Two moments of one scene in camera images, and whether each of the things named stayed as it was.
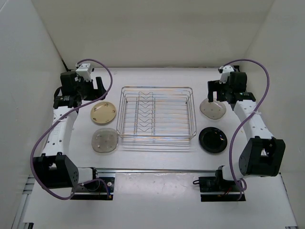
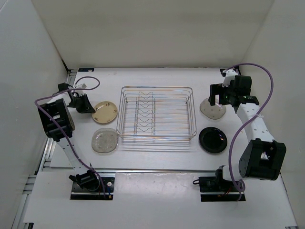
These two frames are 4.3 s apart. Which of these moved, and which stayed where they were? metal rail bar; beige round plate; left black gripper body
Moved: left black gripper body
Stayed: beige round plate; metal rail bar
